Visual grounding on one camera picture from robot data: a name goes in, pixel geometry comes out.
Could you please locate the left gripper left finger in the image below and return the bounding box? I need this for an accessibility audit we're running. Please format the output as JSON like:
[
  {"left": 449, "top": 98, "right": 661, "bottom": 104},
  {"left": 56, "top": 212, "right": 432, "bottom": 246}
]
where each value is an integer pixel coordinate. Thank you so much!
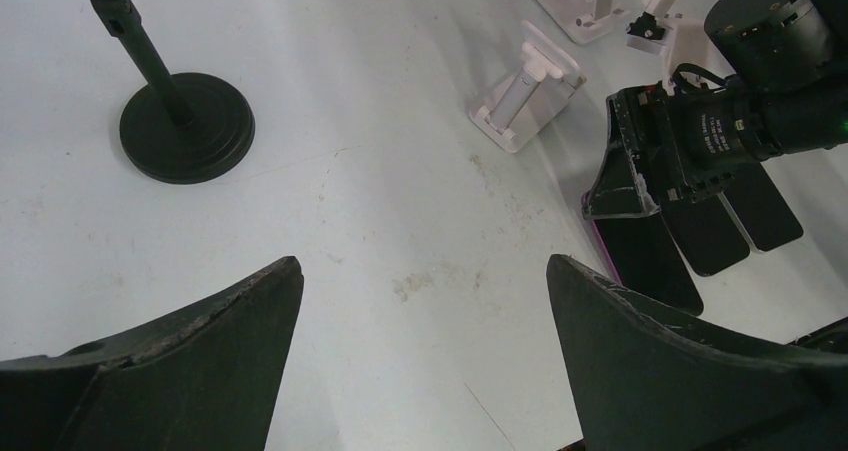
[{"left": 1, "top": 257, "right": 304, "bottom": 450}]

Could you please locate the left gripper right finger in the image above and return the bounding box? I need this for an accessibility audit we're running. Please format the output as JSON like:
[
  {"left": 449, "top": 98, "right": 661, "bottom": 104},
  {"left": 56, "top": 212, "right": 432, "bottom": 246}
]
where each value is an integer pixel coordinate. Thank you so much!
[{"left": 546, "top": 255, "right": 847, "bottom": 450}]

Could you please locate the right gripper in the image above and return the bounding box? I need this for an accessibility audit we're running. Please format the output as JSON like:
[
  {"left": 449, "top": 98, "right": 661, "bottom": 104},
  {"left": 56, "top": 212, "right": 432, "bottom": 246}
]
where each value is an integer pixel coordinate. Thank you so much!
[{"left": 582, "top": 86, "right": 732, "bottom": 220}]

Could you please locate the black phone stand round base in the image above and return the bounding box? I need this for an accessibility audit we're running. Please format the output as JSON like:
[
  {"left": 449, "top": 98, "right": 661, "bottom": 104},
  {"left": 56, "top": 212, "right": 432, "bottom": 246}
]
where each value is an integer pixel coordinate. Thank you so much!
[{"left": 90, "top": 0, "right": 256, "bottom": 185}]

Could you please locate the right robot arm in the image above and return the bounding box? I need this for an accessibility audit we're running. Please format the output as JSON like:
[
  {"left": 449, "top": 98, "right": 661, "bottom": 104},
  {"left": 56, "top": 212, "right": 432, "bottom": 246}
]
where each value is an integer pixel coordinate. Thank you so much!
[{"left": 582, "top": 0, "right": 847, "bottom": 220}]

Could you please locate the white angled phone stand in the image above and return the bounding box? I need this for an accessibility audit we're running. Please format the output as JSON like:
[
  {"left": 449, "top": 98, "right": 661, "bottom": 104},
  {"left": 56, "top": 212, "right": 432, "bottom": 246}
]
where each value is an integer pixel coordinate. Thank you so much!
[{"left": 468, "top": 20, "right": 586, "bottom": 153}]

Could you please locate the white phone stand behind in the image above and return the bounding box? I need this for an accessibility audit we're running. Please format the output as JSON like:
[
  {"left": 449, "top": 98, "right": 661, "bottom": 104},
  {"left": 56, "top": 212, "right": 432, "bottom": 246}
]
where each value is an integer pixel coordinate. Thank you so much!
[{"left": 535, "top": 0, "right": 630, "bottom": 45}]

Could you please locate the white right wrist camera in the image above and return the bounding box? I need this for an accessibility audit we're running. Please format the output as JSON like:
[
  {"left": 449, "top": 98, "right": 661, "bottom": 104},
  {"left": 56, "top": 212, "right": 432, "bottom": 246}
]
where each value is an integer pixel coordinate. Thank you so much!
[{"left": 627, "top": 0, "right": 728, "bottom": 95}]

